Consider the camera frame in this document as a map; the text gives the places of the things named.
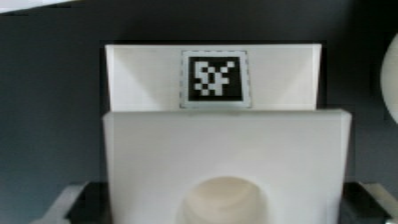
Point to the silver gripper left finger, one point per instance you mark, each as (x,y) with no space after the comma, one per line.
(79,207)

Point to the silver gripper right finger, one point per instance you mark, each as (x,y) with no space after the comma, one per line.
(369,204)

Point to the white lamp bulb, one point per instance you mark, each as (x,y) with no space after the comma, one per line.
(390,81)

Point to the white lamp base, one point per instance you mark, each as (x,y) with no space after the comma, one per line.
(227,152)

